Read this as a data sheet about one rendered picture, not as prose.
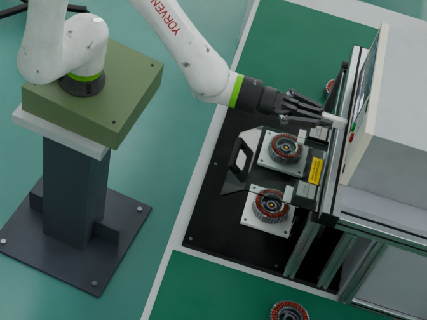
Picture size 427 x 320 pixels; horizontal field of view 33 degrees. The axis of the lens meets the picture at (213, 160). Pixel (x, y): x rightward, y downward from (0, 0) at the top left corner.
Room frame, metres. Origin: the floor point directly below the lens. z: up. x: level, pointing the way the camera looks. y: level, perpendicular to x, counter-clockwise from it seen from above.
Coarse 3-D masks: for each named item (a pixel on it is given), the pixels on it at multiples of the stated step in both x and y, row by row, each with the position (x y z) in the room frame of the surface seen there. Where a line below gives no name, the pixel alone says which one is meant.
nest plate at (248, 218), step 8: (248, 192) 1.40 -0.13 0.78; (248, 200) 1.37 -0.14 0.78; (248, 208) 1.34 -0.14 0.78; (248, 216) 1.31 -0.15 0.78; (288, 216) 1.36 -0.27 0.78; (248, 224) 1.29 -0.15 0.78; (256, 224) 1.29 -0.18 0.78; (264, 224) 1.30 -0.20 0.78; (272, 224) 1.31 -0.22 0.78; (280, 224) 1.32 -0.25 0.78; (288, 224) 1.33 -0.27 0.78; (272, 232) 1.28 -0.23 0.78; (280, 232) 1.29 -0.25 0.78
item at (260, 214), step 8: (256, 200) 1.35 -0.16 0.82; (264, 200) 1.38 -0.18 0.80; (272, 200) 1.39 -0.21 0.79; (256, 208) 1.33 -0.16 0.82; (264, 208) 1.33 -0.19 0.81; (272, 208) 1.35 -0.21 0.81; (280, 208) 1.36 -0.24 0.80; (288, 208) 1.36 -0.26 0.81; (256, 216) 1.32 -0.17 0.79; (264, 216) 1.31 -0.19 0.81; (272, 216) 1.31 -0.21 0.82; (280, 216) 1.32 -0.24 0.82
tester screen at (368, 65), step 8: (376, 40) 1.65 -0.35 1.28; (368, 56) 1.66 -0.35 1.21; (368, 64) 1.61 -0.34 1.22; (360, 72) 1.66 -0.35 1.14; (368, 72) 1.55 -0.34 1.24; (368, 80) 1.50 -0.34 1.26; (360, 88) 1.55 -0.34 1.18; (368, 88) 1.45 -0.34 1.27; (360, 96) 1.50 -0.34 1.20; (352, 120) 1.46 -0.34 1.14
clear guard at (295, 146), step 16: (256, 128) 1.42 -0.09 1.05; (272, 128) 1.42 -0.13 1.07; (256, 144) 1.35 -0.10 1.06; (272, 144) 1.36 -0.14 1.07; (288, 144) 1.38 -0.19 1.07; (304, 144) 1.39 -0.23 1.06; (320, 144) 1.41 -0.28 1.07; (240, 160) 1.30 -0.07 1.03; (256, 160) 1.29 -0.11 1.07; (272, 160) 1.31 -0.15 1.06; (288, 160) 1.32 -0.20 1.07; (304, 160) 1.34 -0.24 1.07; (240, 176) 1.24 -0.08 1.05; (256, 176) 1.24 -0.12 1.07; (272, 176) 1.25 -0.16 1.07; (288, 176) 1.27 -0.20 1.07; (304, 176) 1.28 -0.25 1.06; (320, 176) 1.30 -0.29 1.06; (224, 192) 1.19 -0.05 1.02; (256, 192) 1.18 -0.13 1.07; (272, 192) 1.20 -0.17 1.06; (288, 192) 1.21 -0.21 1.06; (304, 192) 1.23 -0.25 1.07; (320, 192) 1.24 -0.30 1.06; (304, 208) 1.18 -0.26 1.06
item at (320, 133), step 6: (318, 126) 1.62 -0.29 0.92; (300, 132) 1.62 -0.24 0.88; (306, 132) 1.62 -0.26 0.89; (312, 132) 1.59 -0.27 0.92; (318, 132) 1.60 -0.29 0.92; (324, 132) 1.60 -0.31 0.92; (306, 138) 1.57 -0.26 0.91; (312, 138) 1.57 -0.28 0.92; (318, 138) 1.57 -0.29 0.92; (324, 138) 1.58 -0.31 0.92; (324, 144) 1.57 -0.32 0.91
